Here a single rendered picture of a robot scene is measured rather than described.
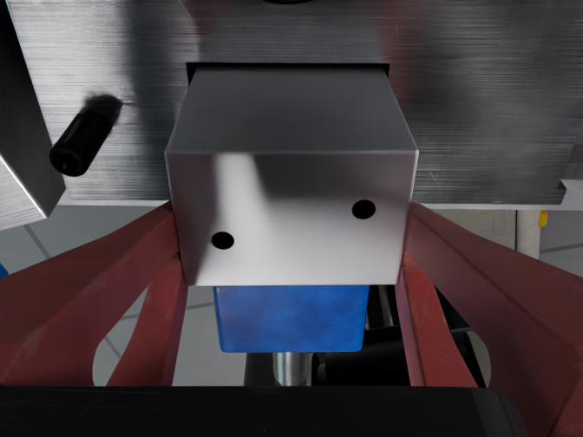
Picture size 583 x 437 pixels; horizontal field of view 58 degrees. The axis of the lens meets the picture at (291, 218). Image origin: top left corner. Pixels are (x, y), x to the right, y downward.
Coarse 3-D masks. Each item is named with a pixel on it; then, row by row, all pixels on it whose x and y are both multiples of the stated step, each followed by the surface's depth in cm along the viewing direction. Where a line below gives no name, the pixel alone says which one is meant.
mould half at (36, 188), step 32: (0, 32) 21; (0, 64) 21; (0, 96) 20; (32, 96) 22; (0, 128) 20; (32, 128) 22; (0, 160) 20; (32, 160) 21; (0, 192) 21; (32, 192) 21; (0, 224) 22
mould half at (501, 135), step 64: (64, 0) 13; (128, 0) 13; (192, 0) 13; (256, 0) 13; (320, 0) 13; (384, 0) 13; (448, 0) 13; (512, 0) 13; (576, 0) 13; (64, 64) 14; (128, 64) 14; (448, 64) 14; (512, 64) 14; (576, 64) 14; (64, 128) 15; (128, 128) 15; (448, 128) 15; (512, 128) 15; (576, 128) 15; (128, 192) 16; (448, 192) 16; (512, 192) 16
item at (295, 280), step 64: (256, 64) 14; (320, 64) 14; (192, 128) 11; (256, 128) 11; (320, 128) 11; (384, 128) 11; (192, 192) 11; (256, 192) 11; (320, 192) 11; (384, 192) 11; (192, 256) 12; (256, 256) 12; (320, 256) 12; (384, 256) 12; (256, 320) 15; (320, 320) 15
